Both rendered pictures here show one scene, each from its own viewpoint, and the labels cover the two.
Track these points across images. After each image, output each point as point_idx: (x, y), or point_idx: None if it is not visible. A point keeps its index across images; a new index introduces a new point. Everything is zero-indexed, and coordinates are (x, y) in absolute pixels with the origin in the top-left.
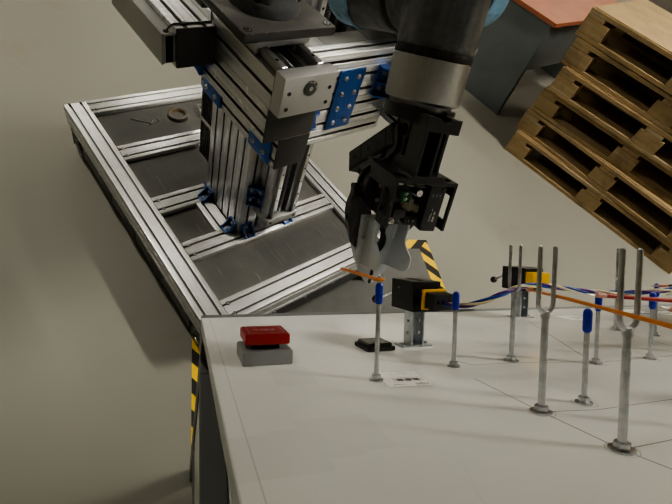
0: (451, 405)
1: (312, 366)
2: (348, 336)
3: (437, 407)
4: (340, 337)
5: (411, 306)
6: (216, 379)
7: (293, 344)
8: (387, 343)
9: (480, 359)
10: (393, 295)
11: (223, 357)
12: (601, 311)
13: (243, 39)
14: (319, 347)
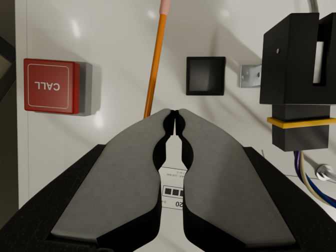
0: (173, 250)
1: (107, 129)
2: (202, 4)
3: (161, 249)
4: (188, 8)
5: (262, 99)
6: (18, 141)
7: (114, 32)
8: (215, 92)
9: (293, 158)
10: (271, 34)
11: None
12: None
13: None
14: (140, 56)
